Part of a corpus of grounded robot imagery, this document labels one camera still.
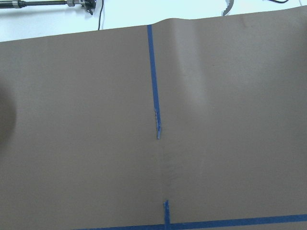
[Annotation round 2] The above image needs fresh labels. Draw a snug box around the black tripod selfie stick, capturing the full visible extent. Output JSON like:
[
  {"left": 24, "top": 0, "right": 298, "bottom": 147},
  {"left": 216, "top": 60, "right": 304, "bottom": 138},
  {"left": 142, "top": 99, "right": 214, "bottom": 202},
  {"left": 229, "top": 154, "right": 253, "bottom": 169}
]
[{"left": 0, "top": 0, "right": 96, "bottom": 15}]

